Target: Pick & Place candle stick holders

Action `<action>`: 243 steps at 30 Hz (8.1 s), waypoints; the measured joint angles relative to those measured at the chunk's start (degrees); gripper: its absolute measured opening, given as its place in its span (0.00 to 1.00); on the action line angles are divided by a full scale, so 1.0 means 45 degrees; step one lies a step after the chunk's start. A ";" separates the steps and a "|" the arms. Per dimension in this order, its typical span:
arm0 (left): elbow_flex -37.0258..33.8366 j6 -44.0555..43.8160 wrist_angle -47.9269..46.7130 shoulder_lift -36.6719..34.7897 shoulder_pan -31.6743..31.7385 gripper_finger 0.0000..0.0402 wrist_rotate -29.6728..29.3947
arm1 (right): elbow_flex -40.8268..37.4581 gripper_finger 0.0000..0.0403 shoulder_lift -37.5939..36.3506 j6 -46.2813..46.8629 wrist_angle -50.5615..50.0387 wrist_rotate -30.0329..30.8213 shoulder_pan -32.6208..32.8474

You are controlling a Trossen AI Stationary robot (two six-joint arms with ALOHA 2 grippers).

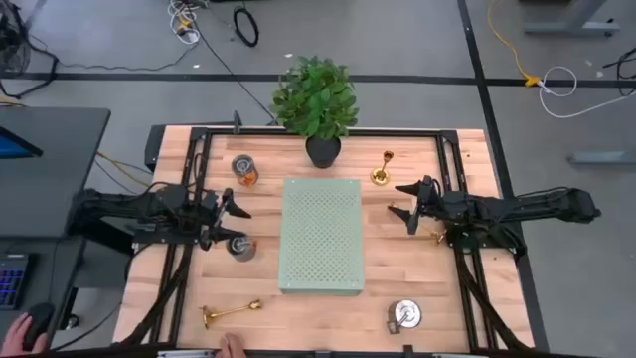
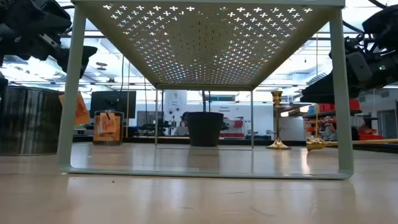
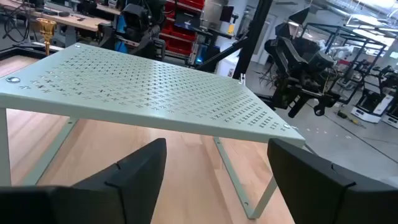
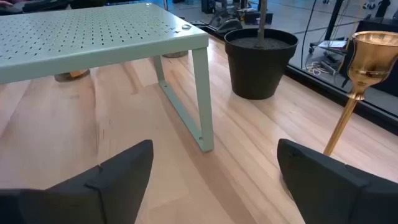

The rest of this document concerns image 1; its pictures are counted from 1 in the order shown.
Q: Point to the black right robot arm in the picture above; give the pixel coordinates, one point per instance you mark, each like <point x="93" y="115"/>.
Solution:
<point x="522" y="206"/>

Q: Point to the monitor with blue screen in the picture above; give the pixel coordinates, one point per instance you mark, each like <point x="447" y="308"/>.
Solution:
<point x="15" y="144"/>

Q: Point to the grey metal cup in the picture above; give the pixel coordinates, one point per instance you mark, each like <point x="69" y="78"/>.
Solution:
<point x="242" y="249"/>

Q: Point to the black keyboard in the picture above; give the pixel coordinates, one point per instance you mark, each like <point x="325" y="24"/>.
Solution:
<point x="12" y="281"/>

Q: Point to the black aluminium table frame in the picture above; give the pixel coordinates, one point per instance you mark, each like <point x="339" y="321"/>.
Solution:
<point x="397" y="132"/>

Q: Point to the black floor fan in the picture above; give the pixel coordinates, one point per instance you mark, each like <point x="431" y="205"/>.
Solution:
<point x="12" y="45"/>

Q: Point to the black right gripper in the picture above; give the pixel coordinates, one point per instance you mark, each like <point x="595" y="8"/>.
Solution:
<point x="431" y="201"/>

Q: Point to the silver round tin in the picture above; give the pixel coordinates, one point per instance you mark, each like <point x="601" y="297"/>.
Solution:
<point x="407" y="313"/>

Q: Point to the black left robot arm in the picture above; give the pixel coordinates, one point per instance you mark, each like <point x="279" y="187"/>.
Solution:
<point x="124" y="209"/>

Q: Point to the black computer mouse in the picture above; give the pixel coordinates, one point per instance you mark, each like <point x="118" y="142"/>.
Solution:
<point x="40" y="318"/>

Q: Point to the black plant pot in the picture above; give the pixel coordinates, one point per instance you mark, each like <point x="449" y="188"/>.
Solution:
<point x="315" y="99"/>

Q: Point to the grey table base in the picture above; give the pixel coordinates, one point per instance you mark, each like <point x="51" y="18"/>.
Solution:
<point x="601" y="158"/>
<point x="571" y="27"/>

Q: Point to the glass candle holder orange label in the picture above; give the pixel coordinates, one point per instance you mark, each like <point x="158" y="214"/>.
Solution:
<point x="244" y="170"/>

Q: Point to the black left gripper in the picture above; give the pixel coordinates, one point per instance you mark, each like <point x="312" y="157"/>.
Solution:
<point x="208" y="221"/>

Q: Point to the green perforated metal shelf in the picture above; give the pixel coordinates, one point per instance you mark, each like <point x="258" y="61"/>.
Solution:
<point x="320" y="233"/>

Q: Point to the dark grey desk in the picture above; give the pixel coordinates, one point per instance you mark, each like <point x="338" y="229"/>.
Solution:
<point x="49" y="189"/>

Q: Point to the gold candlestick holder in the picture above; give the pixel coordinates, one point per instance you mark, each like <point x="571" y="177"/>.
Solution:
<point x="380" y="176"/>
<point x="439" y="237"/>
<point x="256" y="304"/>

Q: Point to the person's hand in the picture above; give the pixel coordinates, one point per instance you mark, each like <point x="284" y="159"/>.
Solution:
<point x="17" y="338"/>
<point x="232" y="346"/>

